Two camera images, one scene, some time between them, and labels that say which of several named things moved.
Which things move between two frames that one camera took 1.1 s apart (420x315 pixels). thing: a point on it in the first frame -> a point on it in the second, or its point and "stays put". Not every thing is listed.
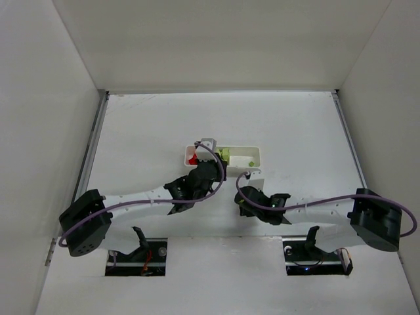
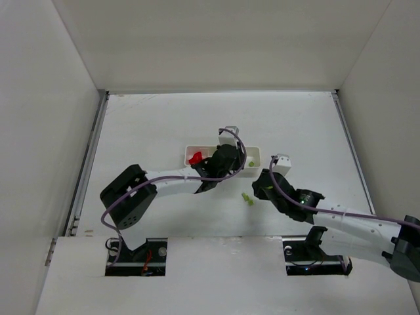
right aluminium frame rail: [354, 151] stays put
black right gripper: [246, 193] -> [266, 189]
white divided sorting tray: [243, 159] stays put
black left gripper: [203, 163] -> [203, 165]
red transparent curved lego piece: [193, 160] stays put
